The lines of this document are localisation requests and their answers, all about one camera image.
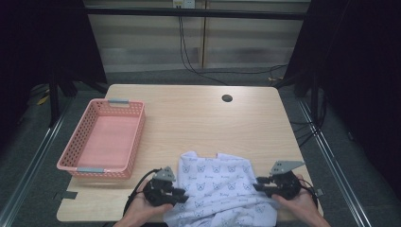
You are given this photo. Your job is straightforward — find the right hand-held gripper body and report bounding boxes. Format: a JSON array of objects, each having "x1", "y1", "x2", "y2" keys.
[{"x1": 265, "y1": 160, "x2": 306, "y2": 201}]

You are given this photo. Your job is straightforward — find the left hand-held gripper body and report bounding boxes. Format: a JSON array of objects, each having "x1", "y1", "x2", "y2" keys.
[{"x1": 142, "y1": 166, "x2": 179, "y2": 208}]

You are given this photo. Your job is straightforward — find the white patterned garment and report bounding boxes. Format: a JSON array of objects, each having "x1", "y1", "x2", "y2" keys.
[{"x1": 163, "y1": 150, "x2": 280, "y2": 227}]

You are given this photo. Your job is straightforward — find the pink perforated plastic basket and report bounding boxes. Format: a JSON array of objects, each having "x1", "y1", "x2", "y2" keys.
[{"x1": 56, "y1": 97, "x2": 147, "y2": 180}]

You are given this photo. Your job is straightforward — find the person's left hand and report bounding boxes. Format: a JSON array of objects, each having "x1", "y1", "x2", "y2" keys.
[{"x1": 123, "y1": 179, "x2": 175, "y2": 225}]

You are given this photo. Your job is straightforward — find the person's right hand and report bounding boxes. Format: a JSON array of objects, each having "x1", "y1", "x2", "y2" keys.
[{"x1": 271, "y1": 173, "x2": 318, "y2": 221}]

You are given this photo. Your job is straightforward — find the black tape piece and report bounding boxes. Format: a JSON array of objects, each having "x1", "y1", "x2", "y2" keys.
[{"x1": 53, "y1": 190, "x2": 78, "y2": 201}]

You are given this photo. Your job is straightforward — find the black curtain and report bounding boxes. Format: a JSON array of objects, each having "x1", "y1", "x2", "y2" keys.
[
  {"x1": 0, "y1": 0, "x2": 109, "y2": 149},
  {"x1": 273, "y1": 0, "x2": 401, "y2": 200}
]

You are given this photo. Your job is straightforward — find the black metal stand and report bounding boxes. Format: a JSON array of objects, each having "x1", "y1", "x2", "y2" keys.
[{"x1": 47, "y1": 64, "x2": 61, "y2": 128}]

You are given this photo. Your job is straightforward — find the yellow floor object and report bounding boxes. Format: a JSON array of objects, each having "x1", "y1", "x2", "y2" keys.
[{"x1": 35, "y1": 94, "x2": 51, "y2": 106}]

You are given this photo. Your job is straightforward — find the black horizontal bar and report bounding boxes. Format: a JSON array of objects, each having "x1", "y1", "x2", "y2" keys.
[{"x1": 84, "y1": 7, "x2": 309, "y2": 22}]

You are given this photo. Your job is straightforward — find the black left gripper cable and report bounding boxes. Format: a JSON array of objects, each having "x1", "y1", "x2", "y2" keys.
[{"x1": 122, "y1": 167, "x2": 163, "y2": 216}]

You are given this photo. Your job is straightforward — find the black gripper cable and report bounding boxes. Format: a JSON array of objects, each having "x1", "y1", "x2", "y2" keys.
[
  {"x1": 298, "y1": 179, "x2": 320, "y2": 207},
  {"x1": 122, "y1": 167, "x2": 163, "y2": 216}
]

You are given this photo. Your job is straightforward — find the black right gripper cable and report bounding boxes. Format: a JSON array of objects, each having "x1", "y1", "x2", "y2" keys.
[{"x1": 298, "y1": 179, "x2": 320, "y2": 207}]

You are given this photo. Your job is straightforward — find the metal floor rail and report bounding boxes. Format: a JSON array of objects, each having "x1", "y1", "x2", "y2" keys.
[
  {"x1": 297, "y1": 97, "x2": 374, "y2": 227},
  {"x1": 0, "y1": 102, "x2": 73, "y2": 227}
]

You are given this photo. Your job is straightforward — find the black floor cables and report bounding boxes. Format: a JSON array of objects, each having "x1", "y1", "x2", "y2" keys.
[{"x1": 288, "y1": 88, "x2": 328, "y2": 148}]

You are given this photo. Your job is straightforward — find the black hanging wall cable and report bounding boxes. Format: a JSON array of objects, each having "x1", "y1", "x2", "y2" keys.
[{"x1": 178, "y1": 8, "x2": 288, "y2": 86}]

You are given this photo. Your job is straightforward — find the white wall socket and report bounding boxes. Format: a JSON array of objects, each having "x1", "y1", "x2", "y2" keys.
[{"x1": 172, "y1": 0, "x2": 197, "y2": 9}]

